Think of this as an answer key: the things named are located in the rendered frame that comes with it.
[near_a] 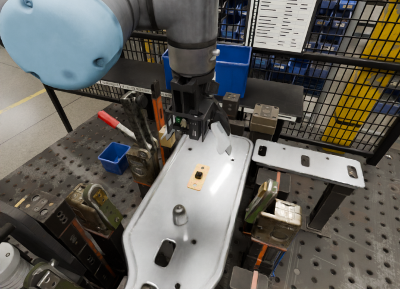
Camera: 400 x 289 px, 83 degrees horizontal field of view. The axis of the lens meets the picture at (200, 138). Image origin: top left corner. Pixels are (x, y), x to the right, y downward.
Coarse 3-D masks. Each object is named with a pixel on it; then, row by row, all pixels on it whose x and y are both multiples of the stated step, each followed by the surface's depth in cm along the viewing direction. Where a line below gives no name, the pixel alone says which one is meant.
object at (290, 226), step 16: (272, 208) 52; (288, 208) 48; (256, 224) 50; (272, 224) 48; (288, 224) 46; (256, 240) 54; (272, 240) 52; (288, 240) 50; (240, 256) 73; (256, 256) 61; (272, 256) 60; (272, 272) 67
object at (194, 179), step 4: (196, 164) 62; (200, 164) 62; (196, 168) 61; (200, 168) 61; (204, 168) 61; (208, 168) 61; (196, 172) 59; (200, 172) 59; (204, 172) 60; (192, 176) 59; (196, 176) 58; (200, 176) 58; (204, 176) 59; (192, 180) 58; (196, 180) 58; (200, 180) 58; (204, 180) 58; (188, 184) 58; (192, 184) 58; (196, 184) 58; (200, 184) 58; (192, 188) 57; (196, 188) 57; (200, 188) 57
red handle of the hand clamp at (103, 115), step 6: (102, 114) 56; (108, 114) 57; (102, 120) 56; (108, 120) 56; (114, 120) 57; (114, 126) 56; (120, 126) 57; (120, 132) 58; (126, 132) 57; (132, 132) 58; (132, 138) 57; (138, 144) 58; (150, 144) 59
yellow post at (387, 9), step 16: (384, 16) 75; (384, 32) 74; (368, 48) 82; (384, 48) 76; (352, 80) 90; (368, 80) 84; (384, 80) 82; (368, 96) 87; (336, 112) 101; (352, 112) 93; (368, 112) 92; (352, 128) 98
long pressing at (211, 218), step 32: (192, 160) 64; (224, 160) 64; (160, 192) 56; (192, 192) 56; (224, 192) 56; (128, 224) 50; (160, 224) 50; (192, 224) 50; (224, 224) 50; (128, 256) 45; (192, 256) 45; (224, 256) 45; (128, 288) 40; (160, 288) 41; (192, 288) 41
